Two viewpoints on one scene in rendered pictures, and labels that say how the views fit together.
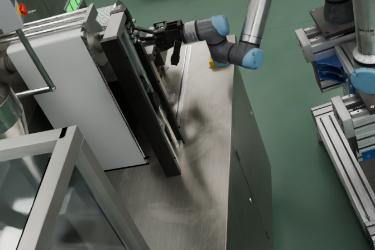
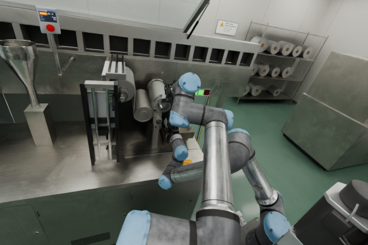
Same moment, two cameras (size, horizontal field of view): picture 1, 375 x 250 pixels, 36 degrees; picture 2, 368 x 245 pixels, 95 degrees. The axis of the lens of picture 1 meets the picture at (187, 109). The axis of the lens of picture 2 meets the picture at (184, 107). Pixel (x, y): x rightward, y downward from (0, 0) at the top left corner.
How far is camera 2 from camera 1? 1.50 m
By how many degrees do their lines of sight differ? 40
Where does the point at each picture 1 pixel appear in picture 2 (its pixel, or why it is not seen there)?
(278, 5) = (311, 202)
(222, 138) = (114, 181)
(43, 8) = (172, 77)
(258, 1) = (191, 167)
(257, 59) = (163, 184)
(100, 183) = not seen: outside the picture
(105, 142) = not seen: hidden behind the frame
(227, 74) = not seen: hidden behind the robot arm
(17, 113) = (9, 56)
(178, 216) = (57, 170)
